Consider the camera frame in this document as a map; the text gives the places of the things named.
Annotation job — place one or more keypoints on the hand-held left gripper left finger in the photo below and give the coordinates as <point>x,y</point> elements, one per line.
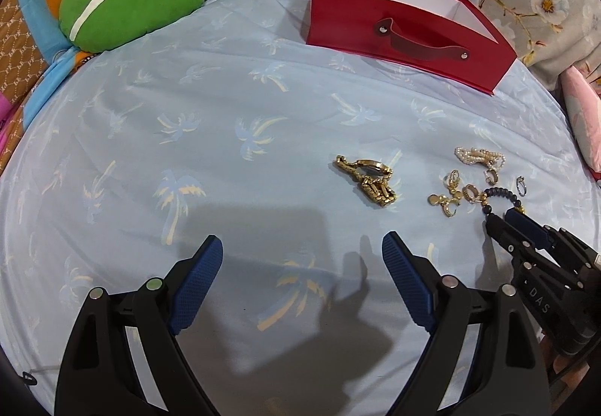
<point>197,284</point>

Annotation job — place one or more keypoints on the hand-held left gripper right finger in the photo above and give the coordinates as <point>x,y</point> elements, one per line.
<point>406,280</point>

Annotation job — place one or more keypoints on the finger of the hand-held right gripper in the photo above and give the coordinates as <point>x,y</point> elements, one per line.
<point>504,235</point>
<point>528,228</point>

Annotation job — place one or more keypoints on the gold hoop earring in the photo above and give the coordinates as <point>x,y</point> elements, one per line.
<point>471,194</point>
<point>454,179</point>

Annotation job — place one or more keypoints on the pearl hoop earring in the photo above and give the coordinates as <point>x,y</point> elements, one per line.
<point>490,175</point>

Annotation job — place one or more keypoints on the pink pillow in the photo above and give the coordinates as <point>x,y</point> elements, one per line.
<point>584,115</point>

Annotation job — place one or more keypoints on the light blue palm-print sheet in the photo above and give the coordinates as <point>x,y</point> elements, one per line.
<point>188,115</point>

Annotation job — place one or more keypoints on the brown patterned cloth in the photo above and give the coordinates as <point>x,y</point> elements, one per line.
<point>16,49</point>

